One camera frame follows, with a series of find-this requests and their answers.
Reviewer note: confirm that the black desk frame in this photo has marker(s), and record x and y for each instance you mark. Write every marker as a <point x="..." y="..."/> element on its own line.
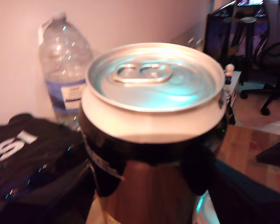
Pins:
<point x="224" y="35"/>

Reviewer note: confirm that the large clear water bottle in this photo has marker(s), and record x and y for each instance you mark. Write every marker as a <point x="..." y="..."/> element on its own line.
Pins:
<point x="63" y="58"/>

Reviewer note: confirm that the black shrink-wrapped Pepsi can pack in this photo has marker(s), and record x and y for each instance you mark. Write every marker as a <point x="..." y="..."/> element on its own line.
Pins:
<point x="25" y="163"/>

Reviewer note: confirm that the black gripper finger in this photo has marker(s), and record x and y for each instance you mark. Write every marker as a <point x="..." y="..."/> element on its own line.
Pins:
<point x="252" y="205"/>
<point x="51" y="205"/>

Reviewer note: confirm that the grey box with figurines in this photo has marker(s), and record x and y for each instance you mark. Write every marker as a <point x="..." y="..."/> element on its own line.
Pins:
<point x="233" y="93"/>

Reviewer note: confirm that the black office chair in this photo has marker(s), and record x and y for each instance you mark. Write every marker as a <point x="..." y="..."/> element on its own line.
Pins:
<point x="275" y="58"/>

